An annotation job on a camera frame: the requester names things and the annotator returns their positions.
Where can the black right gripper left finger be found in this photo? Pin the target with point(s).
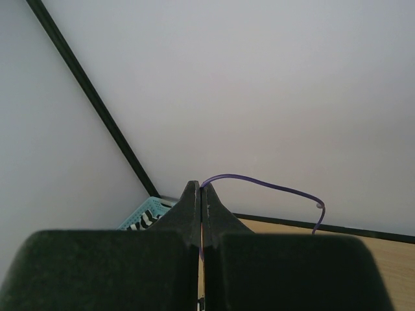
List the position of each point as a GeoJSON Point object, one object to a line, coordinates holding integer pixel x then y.
{"type": "Point", "coordinates": [154, 269]}

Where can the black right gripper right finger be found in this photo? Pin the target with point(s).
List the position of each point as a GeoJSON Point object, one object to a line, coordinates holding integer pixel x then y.
{"type": "Point", "coordinates": [244, 270]}

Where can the striped black white cloth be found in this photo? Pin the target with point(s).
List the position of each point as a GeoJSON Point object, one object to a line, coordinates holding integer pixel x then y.
{"type": "Point", "coordinates": [144, 221]}

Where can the blue plastic basket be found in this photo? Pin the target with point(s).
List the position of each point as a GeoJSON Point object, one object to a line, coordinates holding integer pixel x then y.
{"type": "Point", "coordinates": [154, 204]}

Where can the black enclosure frame post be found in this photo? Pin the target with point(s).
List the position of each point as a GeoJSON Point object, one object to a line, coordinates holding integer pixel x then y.
{"type": "Point", "coordinates": [68, 56]}

